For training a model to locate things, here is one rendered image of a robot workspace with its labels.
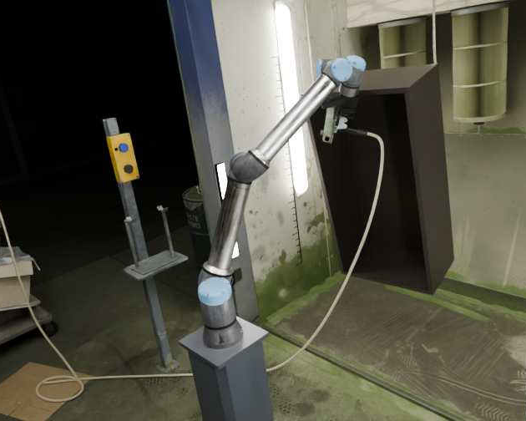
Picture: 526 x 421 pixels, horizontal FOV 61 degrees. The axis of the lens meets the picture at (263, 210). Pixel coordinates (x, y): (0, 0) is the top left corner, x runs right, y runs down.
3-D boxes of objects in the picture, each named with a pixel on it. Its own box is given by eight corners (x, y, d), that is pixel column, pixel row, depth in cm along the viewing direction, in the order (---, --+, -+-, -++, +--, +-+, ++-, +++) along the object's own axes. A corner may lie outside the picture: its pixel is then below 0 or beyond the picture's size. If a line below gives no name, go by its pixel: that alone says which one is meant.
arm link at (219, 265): (195, 305, 214) (232, 152, 195) (194, 288, 230) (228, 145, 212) (227, 309, 217) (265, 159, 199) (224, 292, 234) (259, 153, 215)
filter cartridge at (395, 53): (428, 124, 368) (427, 15, 340) (431, 134, 336) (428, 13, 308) (383, 128, 380) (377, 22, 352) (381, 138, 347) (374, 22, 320)
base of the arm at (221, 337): (220, 354, 198) (216, 335, 194) (194, 339, 211) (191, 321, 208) (251, 333, 209) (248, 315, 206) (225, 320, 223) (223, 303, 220)
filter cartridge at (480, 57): (472, 141, 296) (471, 4, 270) (441, 134, 330) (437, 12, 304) (521, 131, 301) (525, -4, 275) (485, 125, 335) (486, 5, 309)
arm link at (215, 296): (204, 331, 199) (197, 296, 193) (202, 311, 215) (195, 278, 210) (238, 323, 201) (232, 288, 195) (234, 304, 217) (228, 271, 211)
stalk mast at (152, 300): (169, 361, 304) (111, 117, 252) (174, 364, 300) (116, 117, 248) (161, 366, 300) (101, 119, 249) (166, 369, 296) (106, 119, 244)
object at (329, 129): (368, 143, 213) (321, 133, 214) (365, 151, 216) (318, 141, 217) (368, 93, 248) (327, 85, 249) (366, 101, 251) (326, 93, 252)
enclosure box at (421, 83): (366, 243, 314) (334, 73, 260) (454, 260, 275) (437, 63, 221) (341, 273, 293) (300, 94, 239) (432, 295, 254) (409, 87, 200)
